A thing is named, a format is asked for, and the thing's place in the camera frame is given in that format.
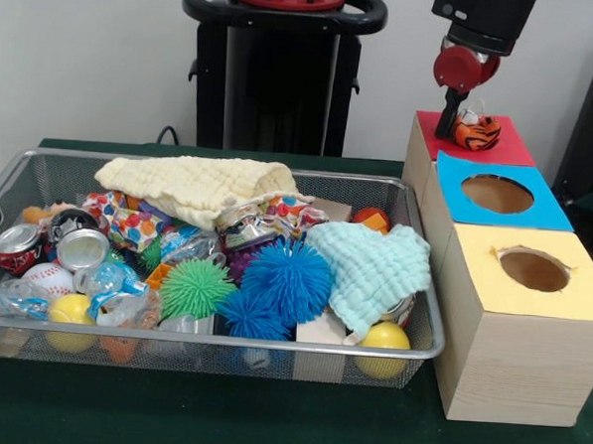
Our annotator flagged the green spiky ball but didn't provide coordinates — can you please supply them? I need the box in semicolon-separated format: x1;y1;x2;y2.
159;257;239;324

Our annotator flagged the silver mesh bin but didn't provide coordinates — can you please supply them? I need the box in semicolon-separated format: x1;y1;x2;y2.
0;146;455;392

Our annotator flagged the yellow plastic ball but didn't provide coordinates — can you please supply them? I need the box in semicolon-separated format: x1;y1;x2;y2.
45;292;98;355
353;319;413;381

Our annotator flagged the red cola can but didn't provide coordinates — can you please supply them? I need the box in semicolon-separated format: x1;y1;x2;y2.
0;222;48;275

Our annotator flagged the mint waffle cloth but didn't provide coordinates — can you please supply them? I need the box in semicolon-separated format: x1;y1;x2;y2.
300;220;435;340

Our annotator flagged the white baseball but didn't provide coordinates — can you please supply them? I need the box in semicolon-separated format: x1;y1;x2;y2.
19;260;76;299

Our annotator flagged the black cable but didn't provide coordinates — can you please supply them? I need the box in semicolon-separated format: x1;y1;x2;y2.
155;124;181;147

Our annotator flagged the small blue spiky ball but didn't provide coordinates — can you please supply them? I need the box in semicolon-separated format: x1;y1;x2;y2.
214;287;295;342

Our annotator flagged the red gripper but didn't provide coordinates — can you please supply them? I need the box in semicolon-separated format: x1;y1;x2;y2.
428;44;504;143

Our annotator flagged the brown plush toy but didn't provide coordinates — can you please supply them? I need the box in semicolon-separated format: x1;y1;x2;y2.
20;200;79;227

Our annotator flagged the orange striped tiger plush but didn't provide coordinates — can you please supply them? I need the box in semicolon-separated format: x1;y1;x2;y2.
452;97;504;153

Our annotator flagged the wooden box with three holes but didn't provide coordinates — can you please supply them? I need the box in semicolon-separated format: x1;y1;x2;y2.
387;108;593;428

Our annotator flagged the silver drink can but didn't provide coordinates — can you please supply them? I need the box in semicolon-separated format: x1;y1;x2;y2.
55;227;112;275

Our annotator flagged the cream waffle cloth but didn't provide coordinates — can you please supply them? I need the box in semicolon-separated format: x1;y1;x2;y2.
90;150;317;237

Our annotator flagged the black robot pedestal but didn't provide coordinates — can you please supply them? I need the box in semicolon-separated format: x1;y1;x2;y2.
174;0;388;161

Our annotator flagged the large blue spiky ball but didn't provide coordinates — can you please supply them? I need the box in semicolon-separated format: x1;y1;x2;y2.
239;236;335;329

